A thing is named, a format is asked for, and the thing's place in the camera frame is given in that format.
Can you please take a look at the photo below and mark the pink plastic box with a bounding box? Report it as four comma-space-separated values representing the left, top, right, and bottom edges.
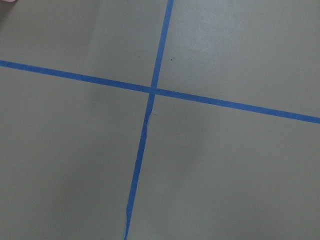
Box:
0, 0, 17, 3

